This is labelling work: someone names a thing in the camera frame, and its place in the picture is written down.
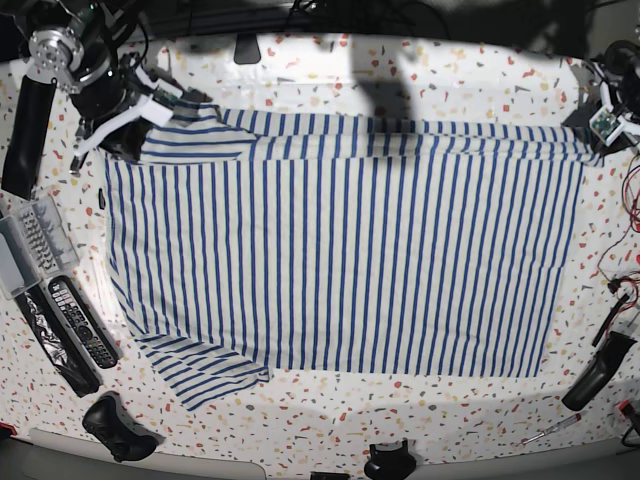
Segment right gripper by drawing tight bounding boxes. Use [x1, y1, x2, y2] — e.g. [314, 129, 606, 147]
[70, 52, 214, 173]

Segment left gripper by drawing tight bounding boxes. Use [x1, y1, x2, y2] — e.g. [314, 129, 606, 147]
[562, 74, 639, 141]

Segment blue white striped t-shirt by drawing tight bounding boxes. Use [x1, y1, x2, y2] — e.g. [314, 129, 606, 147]
[105, 105, 599, 410]

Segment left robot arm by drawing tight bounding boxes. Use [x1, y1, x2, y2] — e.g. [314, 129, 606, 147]
[563, 40, 639, 155]

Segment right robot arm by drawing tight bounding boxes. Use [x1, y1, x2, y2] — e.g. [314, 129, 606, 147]
[13, 1, 207, 175]

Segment black clamp top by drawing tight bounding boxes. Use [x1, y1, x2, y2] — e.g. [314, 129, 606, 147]
[233, 34, 261, 65]

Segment black tube left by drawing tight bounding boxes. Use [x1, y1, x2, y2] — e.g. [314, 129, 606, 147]
[1, 76, 56, 200]

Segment clear plastic screw box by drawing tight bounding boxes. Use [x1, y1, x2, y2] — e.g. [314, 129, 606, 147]
[1, 195, 79, 299]

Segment black probe stick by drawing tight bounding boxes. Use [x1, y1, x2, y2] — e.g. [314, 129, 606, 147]
[591, 293, 630, 347]

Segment black remote control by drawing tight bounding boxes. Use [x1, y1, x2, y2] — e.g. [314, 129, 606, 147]
[47, 275, 119, 369]

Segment black foil pouch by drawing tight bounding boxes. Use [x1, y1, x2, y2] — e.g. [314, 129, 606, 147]
[15, 285, 101, 398]

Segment red clip right edge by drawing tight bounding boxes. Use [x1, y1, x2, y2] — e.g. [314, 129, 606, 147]
[618, 401, 636, 417]

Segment red clip edge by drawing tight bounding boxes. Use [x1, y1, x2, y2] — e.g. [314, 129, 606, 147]
[618, 401, 636, 417]
[0, 423, 16, 441]

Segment red tipped screwdriver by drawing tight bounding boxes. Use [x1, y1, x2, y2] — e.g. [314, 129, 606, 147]
[521, 412, 583, 445]

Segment black game controller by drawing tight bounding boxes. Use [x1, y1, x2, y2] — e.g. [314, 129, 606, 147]
[82, 395, 159, 463]

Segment red clip left edge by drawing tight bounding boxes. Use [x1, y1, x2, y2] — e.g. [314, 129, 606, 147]
[0, 423, 16, 441]

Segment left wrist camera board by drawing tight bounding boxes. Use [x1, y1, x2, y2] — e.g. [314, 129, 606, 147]
[589, 108, 623, 147]

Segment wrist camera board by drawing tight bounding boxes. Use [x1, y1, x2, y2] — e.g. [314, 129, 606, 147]
[589, 108, 623, 147]
[151, 77, 184, 108]

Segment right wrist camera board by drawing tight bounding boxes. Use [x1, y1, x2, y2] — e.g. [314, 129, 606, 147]
[151, 77, 184, 108]

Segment red and black wires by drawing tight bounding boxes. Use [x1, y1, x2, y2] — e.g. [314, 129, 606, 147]
[594, 152, 640, 314]

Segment black handle right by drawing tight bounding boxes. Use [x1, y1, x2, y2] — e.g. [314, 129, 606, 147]
[562, 332, 637, 412]

